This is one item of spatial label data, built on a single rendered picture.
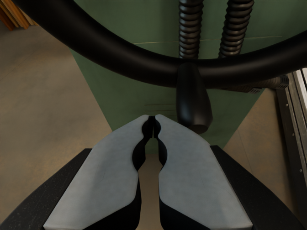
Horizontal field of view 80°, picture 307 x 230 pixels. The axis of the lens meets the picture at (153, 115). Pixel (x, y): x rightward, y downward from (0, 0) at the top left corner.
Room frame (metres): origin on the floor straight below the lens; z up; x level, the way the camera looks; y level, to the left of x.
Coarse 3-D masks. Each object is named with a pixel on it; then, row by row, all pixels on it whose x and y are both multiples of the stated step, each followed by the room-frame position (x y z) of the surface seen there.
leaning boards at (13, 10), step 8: (0, 0) 1.48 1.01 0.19; (8, 0) 1.44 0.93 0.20; (0, 8) 1.47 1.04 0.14; (8, 8) 1.46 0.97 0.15; (16, 8) 1.46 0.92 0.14; (0, 16) 1.41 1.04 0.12; (8, 16) 1.46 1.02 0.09; (16, 16) 1.42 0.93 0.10; (24, 16) 1.48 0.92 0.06; (8, 24) 1.43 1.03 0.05; (16, 24) 1.46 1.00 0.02; (24, 24) 1.43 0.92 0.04; (32, 24) 1.47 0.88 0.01
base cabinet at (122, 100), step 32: (96, 0) 0.31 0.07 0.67; (128, 0) 0.30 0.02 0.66; (160, 0) 0.30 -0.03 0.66; (224, 0) 0.29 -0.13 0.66; (256, 0) 0.29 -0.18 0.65; (288, 0) 0.28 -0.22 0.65; (128, 32) 0.30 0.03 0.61; (160, 32) 0.30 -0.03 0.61; (256, 32) 0.29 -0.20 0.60; (288, 32) 0.28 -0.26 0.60; (96, 64) 0.31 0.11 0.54; (96, 96) 0.31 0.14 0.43; (128, 96) 0.30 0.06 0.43; (160, 96) 0.30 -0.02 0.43; (224, 96) 0.28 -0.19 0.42; (256, 96) 0.28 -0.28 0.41; (224, 128) 0.28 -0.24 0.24
